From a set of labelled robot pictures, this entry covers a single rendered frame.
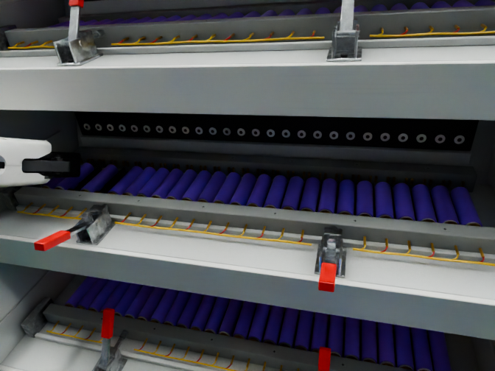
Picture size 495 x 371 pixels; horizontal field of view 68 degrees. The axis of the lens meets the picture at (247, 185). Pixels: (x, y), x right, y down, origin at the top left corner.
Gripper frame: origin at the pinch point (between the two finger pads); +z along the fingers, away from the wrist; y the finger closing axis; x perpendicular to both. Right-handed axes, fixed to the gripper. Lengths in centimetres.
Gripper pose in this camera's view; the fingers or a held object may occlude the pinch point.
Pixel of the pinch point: (55, 163)
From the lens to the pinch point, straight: 54.0
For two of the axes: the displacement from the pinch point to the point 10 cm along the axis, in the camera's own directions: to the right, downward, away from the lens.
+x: -0.6, 10.0, 0.6
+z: 2.7, -0.5, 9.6
